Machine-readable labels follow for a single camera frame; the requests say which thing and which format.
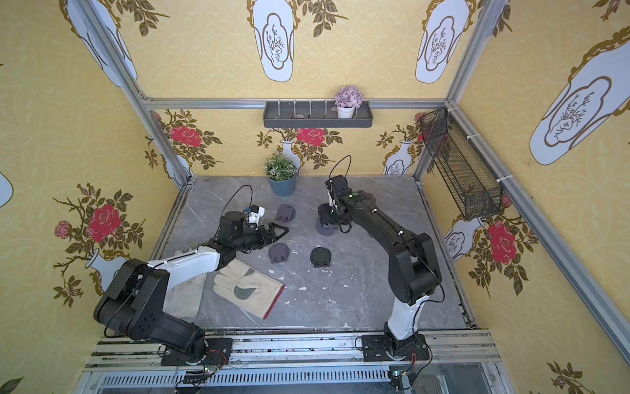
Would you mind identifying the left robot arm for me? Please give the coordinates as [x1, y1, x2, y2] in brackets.
[94, 211, 289, 364]

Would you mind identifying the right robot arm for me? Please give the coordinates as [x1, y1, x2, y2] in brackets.
[318, 185, 442, 352]

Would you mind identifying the dark phone stand front-centre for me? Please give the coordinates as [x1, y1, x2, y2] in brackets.
[310, 247, 332, 268]

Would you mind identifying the beige work glove right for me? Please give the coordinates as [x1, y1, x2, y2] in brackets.
[213, 259, 285, 319]

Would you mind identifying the green plant blue pot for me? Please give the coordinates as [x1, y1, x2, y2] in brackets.
[263, 153, 298, 197]

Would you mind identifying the purple flower white pot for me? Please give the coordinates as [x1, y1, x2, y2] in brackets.
[335, 85, 364, 119]

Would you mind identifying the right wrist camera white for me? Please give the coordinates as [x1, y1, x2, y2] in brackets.
[326, 175, 348, 208]

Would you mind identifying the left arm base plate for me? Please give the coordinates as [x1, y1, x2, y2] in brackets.
[161, 338, 233, 367]

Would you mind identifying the grey wall shelf tray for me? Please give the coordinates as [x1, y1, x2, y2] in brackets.
[262, 99, 374, 129]

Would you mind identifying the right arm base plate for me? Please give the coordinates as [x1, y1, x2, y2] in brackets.
[361, 333, 431, 362]

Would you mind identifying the black wire mesh basket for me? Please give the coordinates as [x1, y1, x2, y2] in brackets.
[419, 108, 504, 220]

